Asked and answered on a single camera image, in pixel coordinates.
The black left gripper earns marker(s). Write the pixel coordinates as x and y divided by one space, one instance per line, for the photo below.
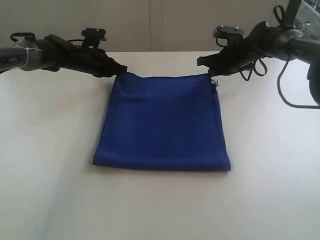
91 60

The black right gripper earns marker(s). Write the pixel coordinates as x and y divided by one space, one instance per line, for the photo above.
231 58

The blue microfiber cloth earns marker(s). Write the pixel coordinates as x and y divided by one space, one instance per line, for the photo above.
163 123

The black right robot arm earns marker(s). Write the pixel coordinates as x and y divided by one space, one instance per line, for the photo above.
285 43

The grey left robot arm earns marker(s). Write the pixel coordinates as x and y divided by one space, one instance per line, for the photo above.
53 53

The green tree outside window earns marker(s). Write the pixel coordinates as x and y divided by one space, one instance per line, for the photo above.
306 29

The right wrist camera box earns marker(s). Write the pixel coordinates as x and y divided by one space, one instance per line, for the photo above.
228 32

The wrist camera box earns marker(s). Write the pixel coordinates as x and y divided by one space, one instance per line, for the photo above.
228 32
93 37

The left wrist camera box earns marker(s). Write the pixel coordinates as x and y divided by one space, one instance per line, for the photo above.
93 37

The black window frame post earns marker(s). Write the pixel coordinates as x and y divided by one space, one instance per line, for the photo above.
291 11

